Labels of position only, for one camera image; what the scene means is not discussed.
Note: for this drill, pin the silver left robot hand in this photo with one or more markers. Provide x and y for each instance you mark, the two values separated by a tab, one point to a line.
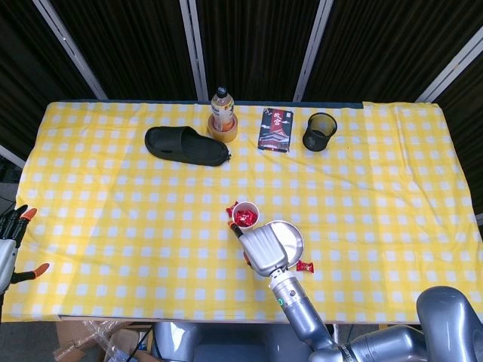
5	260

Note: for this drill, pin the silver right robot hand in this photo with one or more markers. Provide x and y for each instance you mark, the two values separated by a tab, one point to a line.
264	250

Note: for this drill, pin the silver metal plate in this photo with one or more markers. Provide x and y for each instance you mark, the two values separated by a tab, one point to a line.
288	237

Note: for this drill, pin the red candy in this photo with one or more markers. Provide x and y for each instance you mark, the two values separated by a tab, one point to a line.
240	218
305	266
251	218
229	210

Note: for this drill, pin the white paper cup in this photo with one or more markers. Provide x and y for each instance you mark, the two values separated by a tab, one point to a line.
245	205

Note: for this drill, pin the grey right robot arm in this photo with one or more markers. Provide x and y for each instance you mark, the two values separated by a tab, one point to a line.
298	309

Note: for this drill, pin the grey robot torso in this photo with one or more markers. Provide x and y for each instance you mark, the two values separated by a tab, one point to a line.
234	347

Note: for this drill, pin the brown cardboard box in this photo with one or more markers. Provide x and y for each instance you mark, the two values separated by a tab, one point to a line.
71	339

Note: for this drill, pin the dark blue printed box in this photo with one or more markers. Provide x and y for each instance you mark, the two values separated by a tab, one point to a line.
273	135

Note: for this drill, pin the black rubber slipper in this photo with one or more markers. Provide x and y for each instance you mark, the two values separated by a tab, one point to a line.
196	151

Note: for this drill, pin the brown packing tape roll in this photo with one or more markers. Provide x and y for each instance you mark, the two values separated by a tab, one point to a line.
222	136

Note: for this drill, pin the black mesh pen holder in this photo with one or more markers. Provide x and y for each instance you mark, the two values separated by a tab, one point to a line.
317	135

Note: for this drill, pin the yellow white checkered tablecloth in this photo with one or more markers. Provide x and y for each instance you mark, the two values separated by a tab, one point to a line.
113	188

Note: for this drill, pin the clear plastic wrap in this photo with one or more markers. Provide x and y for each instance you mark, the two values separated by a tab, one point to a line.
113	348

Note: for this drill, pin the drink bottle with orange label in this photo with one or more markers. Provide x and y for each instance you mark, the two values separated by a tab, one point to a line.
222	109

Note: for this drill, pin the dark corrugated partition panel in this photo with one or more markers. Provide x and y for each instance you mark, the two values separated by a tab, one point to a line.
30	75
377	45
468	113
132	45
256	45

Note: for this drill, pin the white partition frame post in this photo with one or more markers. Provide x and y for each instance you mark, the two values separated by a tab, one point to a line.
195	49
71	49
312	49
453	71
11	155

